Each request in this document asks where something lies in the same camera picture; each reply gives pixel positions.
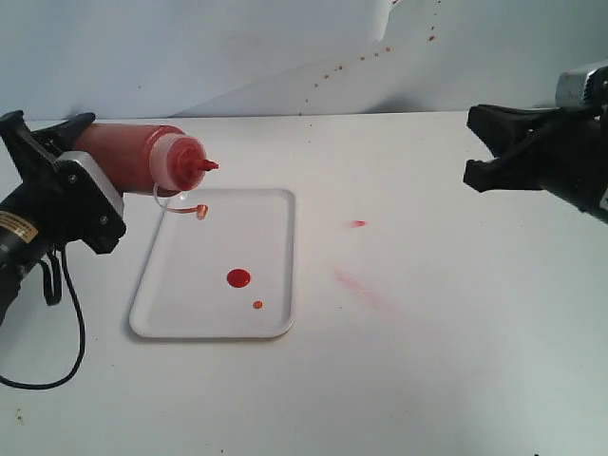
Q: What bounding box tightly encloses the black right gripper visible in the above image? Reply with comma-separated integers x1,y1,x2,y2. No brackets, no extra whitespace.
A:
463,104,607,214

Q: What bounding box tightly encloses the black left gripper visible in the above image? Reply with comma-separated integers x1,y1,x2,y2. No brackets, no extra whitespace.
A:
1,110,126,255

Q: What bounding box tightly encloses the red sauce squeeze bottle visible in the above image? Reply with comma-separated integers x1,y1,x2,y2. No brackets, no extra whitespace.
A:
73,123,219,198

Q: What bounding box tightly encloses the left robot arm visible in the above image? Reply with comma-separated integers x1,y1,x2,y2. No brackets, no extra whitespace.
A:
1,110,126,312

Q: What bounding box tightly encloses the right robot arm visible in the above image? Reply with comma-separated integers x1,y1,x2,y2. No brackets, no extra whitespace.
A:
463,104,607,222

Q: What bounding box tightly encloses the red sauce blob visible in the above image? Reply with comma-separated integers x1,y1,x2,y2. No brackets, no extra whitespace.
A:
226,268,251,289

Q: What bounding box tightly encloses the white rectangular plastic tray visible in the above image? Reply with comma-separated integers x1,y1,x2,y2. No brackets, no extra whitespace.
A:
129,188,295,339

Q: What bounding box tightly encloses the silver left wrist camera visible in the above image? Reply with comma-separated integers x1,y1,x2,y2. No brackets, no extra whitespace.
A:
54,151,124,219

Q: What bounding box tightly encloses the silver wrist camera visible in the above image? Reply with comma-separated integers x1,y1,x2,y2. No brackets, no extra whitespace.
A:
54,151,124,219
555,60,607,108

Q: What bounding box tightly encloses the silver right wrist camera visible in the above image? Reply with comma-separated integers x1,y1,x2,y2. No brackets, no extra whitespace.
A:
555,60,607,108

